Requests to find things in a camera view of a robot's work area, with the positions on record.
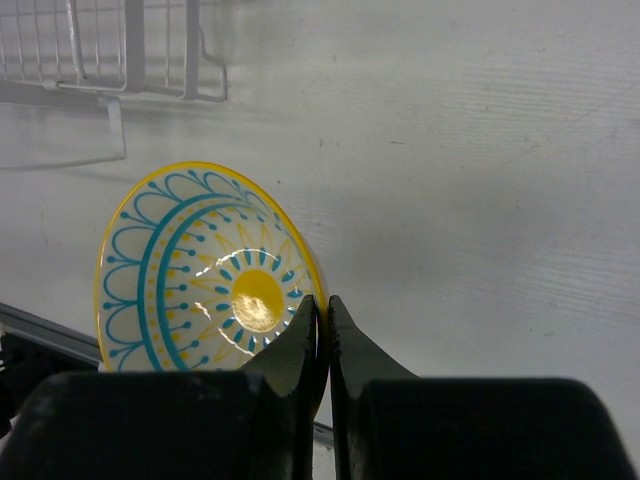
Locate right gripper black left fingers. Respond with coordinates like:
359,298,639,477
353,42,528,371
1,296,317,479

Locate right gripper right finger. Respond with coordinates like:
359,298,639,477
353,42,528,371
328,297,637,479

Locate white wire dish rack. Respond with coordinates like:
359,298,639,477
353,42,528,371
1,1,229,172

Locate yellow sun pattern bowl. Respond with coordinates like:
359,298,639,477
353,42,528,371
93,160,329,416

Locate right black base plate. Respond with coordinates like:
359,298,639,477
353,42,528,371
1,304,102,436

